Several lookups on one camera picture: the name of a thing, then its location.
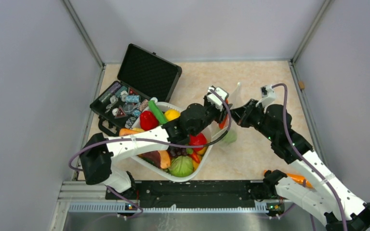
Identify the white plastic basket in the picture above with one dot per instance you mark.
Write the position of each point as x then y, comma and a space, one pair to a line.
165, 172

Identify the orange toy carrot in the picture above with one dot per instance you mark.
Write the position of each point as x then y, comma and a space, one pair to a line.
224, 122

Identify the red toy chili pepper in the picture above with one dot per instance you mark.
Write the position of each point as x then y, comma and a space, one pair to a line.
196, 157

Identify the green toy cucumber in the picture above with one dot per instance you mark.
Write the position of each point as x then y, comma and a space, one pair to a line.
159, 115

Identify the red toy bell pepper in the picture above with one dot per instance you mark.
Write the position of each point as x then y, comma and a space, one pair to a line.
148, 121

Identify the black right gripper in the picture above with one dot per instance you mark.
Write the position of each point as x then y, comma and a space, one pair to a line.
242, 114

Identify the black foam-lined case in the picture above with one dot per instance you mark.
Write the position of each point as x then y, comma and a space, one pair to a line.
142, 76

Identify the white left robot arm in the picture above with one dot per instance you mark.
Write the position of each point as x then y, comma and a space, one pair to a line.
101, 153

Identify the small green toy cabbage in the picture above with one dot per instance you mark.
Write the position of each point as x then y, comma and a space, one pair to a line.
230, 137

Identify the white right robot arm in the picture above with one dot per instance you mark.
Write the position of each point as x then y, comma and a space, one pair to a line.
329, 200

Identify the yellow toy lemon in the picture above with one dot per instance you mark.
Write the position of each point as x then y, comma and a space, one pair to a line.
172, 114

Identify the red toy tomato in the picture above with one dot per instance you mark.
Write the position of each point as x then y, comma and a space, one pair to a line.
198, 140

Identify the large green toy cabbage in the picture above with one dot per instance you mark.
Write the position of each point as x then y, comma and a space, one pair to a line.
181, 166

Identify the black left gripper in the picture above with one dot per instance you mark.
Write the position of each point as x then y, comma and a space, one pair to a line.
221, 112

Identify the clear zip top bag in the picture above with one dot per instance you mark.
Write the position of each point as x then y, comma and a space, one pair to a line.
236, 101

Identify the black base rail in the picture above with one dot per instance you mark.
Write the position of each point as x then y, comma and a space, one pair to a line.
204, 194

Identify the purple toy grapes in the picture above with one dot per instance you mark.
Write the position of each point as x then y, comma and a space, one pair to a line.
177, 152

